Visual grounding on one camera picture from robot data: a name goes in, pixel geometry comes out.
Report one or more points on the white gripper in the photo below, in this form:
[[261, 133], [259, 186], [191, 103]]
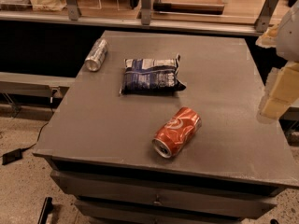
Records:
[[289, 37]]

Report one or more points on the red coke can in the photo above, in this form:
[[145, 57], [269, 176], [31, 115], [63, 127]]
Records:
[[171, 138]]

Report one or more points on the silver soda can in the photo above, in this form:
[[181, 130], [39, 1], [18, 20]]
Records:
[[97, 55]]

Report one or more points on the blue chip bag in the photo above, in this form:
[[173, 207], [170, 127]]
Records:
[[151, 76]]

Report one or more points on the grey cabinet with drawers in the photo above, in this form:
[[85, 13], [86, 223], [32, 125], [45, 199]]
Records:
[[204, 155]]

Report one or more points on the black object on floor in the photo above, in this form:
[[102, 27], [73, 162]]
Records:
[[46, 209]]

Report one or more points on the black power adapter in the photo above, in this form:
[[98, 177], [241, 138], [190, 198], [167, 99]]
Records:
[[12, 156]]

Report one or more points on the metal bracket right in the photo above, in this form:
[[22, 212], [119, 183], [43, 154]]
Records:
[[265, 15]]

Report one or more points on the metal bracket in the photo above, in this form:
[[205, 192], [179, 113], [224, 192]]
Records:
[[265, 15], [145, 12], [73, 10]]

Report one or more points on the metal bracket middle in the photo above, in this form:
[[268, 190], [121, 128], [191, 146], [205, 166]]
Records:
[[145, 12]]

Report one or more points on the metal bracket left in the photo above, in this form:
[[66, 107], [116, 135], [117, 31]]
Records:
[[73, 10]]

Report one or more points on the grey metal bench rail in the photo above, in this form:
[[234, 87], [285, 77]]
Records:
[[34, 85]]

